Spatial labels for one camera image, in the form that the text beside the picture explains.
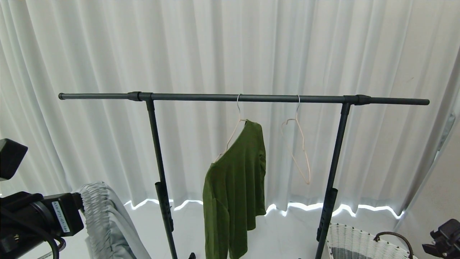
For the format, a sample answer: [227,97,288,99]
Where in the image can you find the black clothes rack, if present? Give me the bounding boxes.
[58,91,431,259]

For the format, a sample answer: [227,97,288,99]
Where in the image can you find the pale grey garment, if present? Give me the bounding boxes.
[78,182,152,259]

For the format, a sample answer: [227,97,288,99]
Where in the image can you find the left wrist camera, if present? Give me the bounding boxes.
[0,138,43,208]

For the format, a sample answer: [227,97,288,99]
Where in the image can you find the pink clothes hanger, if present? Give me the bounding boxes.
[214,94,249,163]
[281,95,311,185]

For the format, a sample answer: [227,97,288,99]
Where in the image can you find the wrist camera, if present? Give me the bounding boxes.
[422,218,460,259]
[0,138,43,208]

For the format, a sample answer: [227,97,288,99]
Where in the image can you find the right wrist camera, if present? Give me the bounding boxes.
[422,218,460,259]

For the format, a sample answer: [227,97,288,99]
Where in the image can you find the white curtain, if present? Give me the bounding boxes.
[0,0,460,218]

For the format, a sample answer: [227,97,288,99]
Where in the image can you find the white laundry basket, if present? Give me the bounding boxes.
[325,223,419,259]

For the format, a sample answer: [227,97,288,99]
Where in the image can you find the green printed sleeveless shirt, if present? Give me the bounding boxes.
[202,120,267,259]

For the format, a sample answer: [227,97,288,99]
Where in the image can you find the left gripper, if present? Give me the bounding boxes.
[0,193,85,258]

